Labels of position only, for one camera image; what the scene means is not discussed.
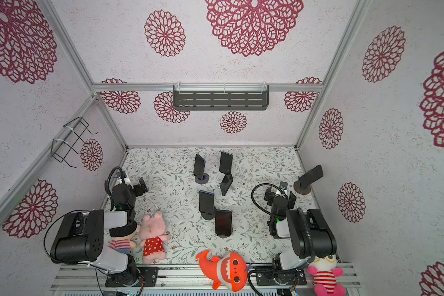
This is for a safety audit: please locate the teal-edged black phone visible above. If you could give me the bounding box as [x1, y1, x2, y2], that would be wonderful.
[219, 152, 233, 175]

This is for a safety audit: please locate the black phone reddish screen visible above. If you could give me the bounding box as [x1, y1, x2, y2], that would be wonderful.
[215, 210, 233, 234]

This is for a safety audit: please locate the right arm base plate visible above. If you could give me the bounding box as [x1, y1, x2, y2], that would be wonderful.
[255, 266, 307, 286]

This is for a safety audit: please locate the grey wall shelf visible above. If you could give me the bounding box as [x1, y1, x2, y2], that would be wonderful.
[173, 84, 270, 111]

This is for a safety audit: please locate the red shark plush toy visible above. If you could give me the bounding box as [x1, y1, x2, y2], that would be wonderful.
[196, 250, 249, 292]

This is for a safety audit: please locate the grey round phone stand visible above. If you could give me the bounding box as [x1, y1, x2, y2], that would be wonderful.
[195, 173, 210, 185]

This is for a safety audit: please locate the black wire wall rack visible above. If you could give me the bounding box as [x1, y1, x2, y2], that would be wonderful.
[50, 117, 98, 168]

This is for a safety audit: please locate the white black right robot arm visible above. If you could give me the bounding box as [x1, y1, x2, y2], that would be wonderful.
[264, 182, 337, 271]

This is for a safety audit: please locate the left black corrugated cable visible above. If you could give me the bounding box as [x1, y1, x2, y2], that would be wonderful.
[104, 166, 127, 212]

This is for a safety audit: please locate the black-haired boy plush doll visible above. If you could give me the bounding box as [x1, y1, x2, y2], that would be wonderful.
[109, 231, 138, 254]

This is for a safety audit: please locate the pink pig plush toy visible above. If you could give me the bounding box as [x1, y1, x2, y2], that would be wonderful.
[139, 212, 170, 265]

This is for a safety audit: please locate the black folding phone stand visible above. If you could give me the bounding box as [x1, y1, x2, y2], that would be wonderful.
[220, 173, 234, 196]

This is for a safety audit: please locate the white pink glasses plush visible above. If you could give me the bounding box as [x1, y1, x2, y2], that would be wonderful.
[308, 255, 347, 296]

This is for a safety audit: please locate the black slab phone stand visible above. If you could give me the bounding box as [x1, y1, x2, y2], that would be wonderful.
[201, 207, 217, 221]

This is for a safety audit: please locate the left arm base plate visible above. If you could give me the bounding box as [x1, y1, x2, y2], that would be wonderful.
[105, 266, 159, 287]

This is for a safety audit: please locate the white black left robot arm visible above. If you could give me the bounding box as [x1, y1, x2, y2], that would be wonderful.
[49, 178, 148, 287]

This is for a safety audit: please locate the blue-edged black phone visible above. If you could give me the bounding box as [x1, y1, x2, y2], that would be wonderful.
[193, 154, 205, 176]

